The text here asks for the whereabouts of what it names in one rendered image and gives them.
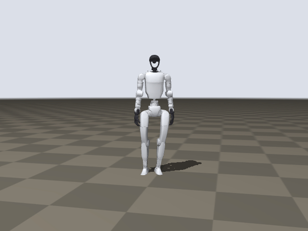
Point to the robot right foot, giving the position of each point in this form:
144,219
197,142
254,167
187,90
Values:
145,171

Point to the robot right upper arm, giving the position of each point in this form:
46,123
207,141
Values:
141,77

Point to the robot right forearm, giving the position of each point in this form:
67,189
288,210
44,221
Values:
137,103

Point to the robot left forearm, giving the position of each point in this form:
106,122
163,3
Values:
170,102

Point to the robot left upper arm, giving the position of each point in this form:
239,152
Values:
168,92

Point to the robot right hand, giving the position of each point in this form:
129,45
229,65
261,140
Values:
136,117

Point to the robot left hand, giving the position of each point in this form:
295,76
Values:
172,116

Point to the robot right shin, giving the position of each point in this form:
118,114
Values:
144,154

